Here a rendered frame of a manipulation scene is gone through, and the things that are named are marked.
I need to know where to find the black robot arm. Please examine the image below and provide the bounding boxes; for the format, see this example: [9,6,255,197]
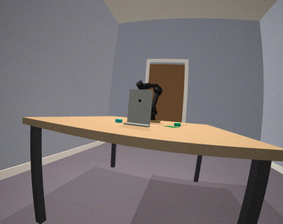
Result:
[136,81,162,120]

